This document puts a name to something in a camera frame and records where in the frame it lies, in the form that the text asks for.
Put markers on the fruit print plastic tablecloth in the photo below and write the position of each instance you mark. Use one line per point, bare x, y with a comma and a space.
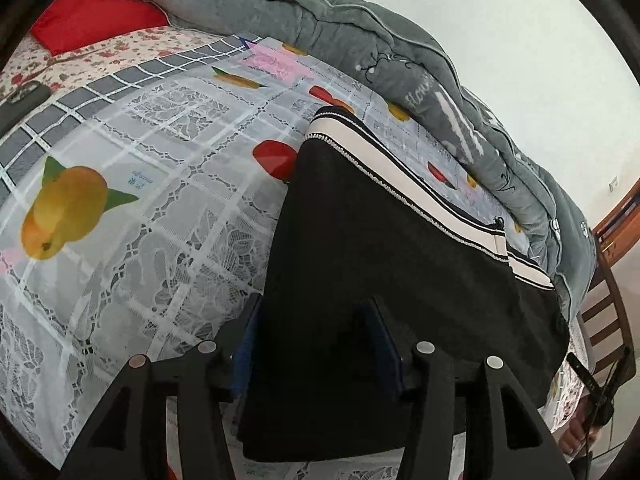
150, 240

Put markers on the wooden chair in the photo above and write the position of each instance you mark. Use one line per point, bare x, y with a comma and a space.
600, 305

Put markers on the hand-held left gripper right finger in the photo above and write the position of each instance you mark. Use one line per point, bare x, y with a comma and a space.
385, 355

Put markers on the grey floral quilt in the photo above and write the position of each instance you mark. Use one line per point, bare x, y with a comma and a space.
350, 25

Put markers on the red pillow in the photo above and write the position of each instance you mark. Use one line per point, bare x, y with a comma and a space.
95, 17

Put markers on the black flat device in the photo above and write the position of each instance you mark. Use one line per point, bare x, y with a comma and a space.
22, 105

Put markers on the black pants with white waistband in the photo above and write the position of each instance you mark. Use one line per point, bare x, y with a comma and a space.
375, 240

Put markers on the floral bed sheet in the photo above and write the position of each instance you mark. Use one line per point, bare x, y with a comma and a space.
100, 60

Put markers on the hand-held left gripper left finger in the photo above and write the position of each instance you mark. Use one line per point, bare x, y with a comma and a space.
245, 355

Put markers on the white wall switch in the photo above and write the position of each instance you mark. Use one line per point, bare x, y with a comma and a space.
614, 184

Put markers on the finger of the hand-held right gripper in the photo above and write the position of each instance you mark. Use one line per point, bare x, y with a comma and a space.
616, 377
582, 374

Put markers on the person's right hand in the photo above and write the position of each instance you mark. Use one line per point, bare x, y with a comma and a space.
575, 435

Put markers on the wooden door frame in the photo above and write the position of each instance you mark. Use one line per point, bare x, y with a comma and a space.
620, 220

